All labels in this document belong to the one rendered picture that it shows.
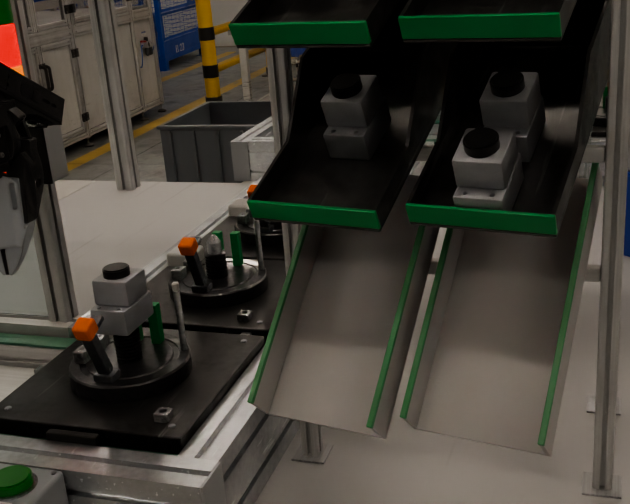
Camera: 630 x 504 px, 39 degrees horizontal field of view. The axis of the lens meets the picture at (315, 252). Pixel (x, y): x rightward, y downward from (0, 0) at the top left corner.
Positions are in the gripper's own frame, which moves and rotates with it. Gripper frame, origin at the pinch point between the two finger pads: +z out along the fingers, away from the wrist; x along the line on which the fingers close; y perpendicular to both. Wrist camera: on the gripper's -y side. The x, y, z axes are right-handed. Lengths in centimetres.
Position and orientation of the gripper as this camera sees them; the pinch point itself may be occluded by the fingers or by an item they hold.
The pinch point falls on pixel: (12, 257)
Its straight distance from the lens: 82.7
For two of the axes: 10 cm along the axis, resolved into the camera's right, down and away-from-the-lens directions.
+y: -3.0, 3.5, -8.9
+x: 9.5, 0.4, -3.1
